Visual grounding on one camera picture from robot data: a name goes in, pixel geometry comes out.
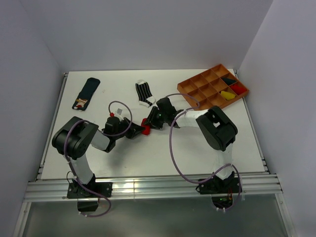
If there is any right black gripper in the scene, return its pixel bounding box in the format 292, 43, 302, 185
142, 106, 167, 130

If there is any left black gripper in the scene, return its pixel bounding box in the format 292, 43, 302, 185
114, 118, 146, 140

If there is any red Christmas sock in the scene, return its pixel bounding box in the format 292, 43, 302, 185
141, 118, 151, 136

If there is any navy patterned sock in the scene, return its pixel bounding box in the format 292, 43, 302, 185
72, 78, 100, 111

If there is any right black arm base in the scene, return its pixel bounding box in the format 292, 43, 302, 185
196, 176, 240, 195

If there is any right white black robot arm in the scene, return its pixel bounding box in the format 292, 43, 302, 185
144, 97, 240, 193

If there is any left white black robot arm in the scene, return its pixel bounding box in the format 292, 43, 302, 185
52, 117, 146, 199

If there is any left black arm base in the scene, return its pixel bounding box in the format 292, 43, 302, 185
67, 182, 113, 217

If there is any black white striped sock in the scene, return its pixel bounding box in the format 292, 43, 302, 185
135, 80, 156, 108

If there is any orange compartment tray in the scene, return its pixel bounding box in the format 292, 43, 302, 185
177, 64, 249, 110

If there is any yellow rolled sock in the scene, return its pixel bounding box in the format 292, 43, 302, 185
220, 91, 236, 101

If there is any dark green rolled sock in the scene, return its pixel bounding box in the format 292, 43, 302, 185
221, 77, 237, 85

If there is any red rolled sock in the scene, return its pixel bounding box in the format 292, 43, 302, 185
230, 84, 247, 95

